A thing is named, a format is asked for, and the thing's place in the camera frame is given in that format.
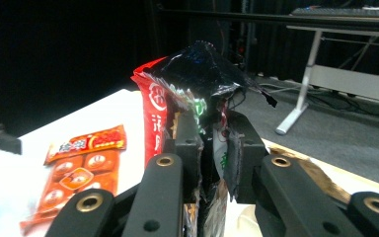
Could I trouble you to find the gold snack packet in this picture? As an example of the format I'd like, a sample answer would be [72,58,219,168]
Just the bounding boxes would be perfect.
[268,146,353,205]

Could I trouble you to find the black floor cables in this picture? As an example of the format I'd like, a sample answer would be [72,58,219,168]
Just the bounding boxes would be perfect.
[258,81,379,117]

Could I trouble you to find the white metal desk frame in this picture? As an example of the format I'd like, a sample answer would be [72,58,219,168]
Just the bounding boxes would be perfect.
[274,25,379,136]

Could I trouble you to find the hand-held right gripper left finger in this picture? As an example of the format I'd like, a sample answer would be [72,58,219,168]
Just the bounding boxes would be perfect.
[163,109,205,202]

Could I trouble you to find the white table sheet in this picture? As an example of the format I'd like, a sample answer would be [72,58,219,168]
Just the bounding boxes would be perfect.
[0,88,154,237]

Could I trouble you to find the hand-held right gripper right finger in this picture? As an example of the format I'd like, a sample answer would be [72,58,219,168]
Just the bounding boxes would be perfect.
[225,110,270,205]

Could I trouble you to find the white foam tray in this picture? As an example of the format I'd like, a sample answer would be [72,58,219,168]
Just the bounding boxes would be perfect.
[225,137,379,237]

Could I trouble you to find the black and red snack packet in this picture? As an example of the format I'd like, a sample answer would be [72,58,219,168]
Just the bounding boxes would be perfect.
[130,39,279,237]

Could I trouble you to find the orange clear snack packet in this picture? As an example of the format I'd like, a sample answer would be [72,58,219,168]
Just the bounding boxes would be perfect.
[19,123,128,237]

